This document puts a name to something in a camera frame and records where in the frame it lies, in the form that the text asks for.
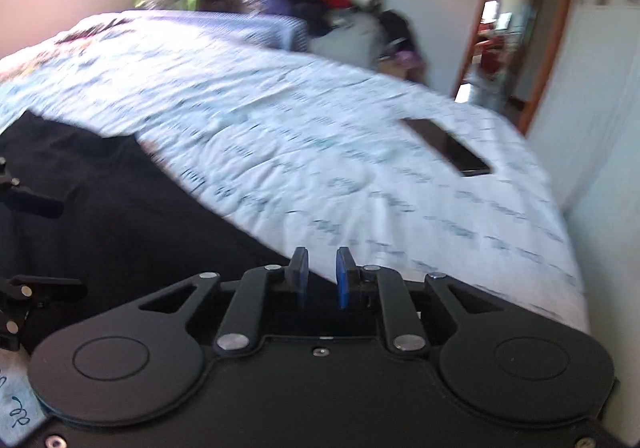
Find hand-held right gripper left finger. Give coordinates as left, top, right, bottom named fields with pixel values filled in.
left=137, top=247, right=311, bottom=357

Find blue striped blanket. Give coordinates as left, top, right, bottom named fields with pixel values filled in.
left=82, top=10, right=309, bottom=52

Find wooden door frame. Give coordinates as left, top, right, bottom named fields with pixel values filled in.
left=451, top=0, right=584, bottom=135

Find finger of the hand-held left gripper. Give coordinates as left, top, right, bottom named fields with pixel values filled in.
left=0, top=274, right=87, bottom=354
left=0, top=157, right=64, bottom=220

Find navy garment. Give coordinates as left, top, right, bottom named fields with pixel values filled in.
left=259, top=0, right=328, bottom=38

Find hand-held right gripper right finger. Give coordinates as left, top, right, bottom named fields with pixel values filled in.
left=336, top=247, right=506, bottom=357

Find grey cloth bundle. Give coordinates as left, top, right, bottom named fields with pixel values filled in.
left=309, top=14, right=397, bottom=75

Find black pants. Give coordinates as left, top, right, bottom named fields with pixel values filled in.
left=0, top=109, right=351, bottom=366

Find white printed bed blanket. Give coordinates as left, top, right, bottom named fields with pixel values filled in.
left=0, top=11, right=592, bottom=435

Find purple cloth item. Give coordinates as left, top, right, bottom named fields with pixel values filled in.
left=392, top=50, right=428, bottom=72

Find black smartphone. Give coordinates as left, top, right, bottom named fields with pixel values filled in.
left=400, top=117, right=494, bottom=178

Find black backpack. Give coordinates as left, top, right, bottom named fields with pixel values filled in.
left=376, top=10, right=417, bottom=55

